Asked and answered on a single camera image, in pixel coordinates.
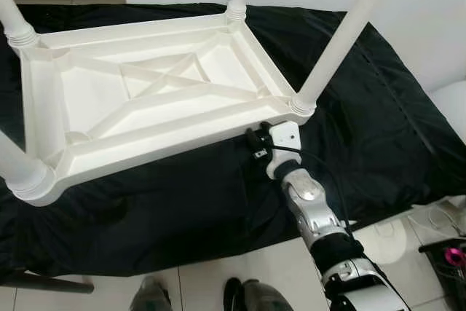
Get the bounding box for white plastic table top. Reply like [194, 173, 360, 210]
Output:
[15, 12, 317, 206]

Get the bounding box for black metal table leg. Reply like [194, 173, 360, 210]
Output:
[0, 271, 95, 295]

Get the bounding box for grey robot right foot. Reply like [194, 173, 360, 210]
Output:
[224, 278, 293, 311]

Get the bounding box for white rounded object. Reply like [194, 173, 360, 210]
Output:
[430, 80, 466, 144]

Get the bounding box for grey robot left foot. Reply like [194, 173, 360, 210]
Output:
[131, 276, 173, 311]

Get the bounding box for black cloth table cover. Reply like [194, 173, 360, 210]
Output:
[0, 1, 466, 279]

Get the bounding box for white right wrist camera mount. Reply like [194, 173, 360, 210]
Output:
[266, 122, 301, 179]

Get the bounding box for grey robot foot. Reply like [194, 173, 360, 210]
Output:
[224, 278, 293, 311]
[131, 276, 173, 311]

